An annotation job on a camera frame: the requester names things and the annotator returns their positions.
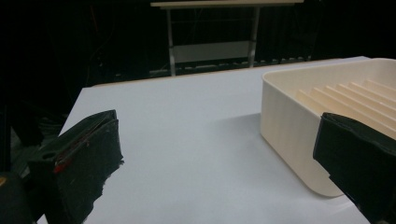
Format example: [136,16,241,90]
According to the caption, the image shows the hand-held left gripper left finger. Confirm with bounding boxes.
[27,109,125,224]

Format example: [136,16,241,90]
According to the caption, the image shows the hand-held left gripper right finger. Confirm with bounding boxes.
[312,112,396,224]

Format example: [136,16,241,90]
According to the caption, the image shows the metal frame table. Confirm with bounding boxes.
[149,0,304,77]

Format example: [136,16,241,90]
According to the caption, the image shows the power strip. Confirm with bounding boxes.
[148,55,312,77]

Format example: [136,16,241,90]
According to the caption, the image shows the cream plastic ribbed tray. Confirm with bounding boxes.
[261,57,396,198]

